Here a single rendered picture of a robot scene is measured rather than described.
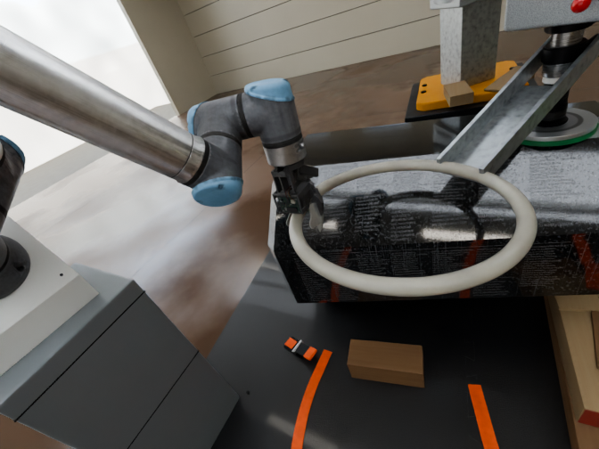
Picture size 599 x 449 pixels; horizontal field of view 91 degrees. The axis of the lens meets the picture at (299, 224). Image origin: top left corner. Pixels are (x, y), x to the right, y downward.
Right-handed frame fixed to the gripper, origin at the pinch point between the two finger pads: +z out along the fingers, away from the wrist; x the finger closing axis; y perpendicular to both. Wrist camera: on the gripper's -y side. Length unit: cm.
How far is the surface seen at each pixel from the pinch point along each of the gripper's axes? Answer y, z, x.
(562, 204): -37, 14, 59
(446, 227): -29.8, 19.6, 30.6
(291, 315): -26, 88, -45
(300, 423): 20, 89, -16
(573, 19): -45, -31, 53
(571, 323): -40, 66, 72
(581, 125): -53, -3, 62
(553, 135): -47, -2, 55
